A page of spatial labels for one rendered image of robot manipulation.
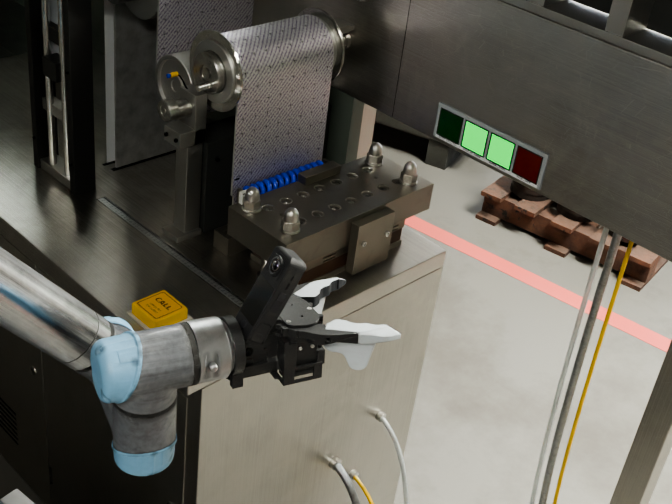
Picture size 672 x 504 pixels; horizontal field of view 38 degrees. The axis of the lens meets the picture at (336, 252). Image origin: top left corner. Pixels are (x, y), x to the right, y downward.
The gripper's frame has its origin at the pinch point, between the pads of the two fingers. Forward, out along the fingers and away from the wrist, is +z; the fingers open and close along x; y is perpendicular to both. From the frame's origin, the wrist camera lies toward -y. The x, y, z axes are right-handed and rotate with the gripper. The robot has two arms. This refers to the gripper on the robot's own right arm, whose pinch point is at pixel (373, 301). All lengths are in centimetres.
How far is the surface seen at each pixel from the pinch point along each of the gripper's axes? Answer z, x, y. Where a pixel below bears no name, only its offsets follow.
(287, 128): 19, -69, 1
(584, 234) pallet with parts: 187, -162, 92
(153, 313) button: -14, -49, 25
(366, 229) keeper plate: 27, -51, 16
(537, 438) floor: 111, -86, 113
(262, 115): 12, -66, -3
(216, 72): 3, -65, -12
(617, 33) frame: 54, -23, -26
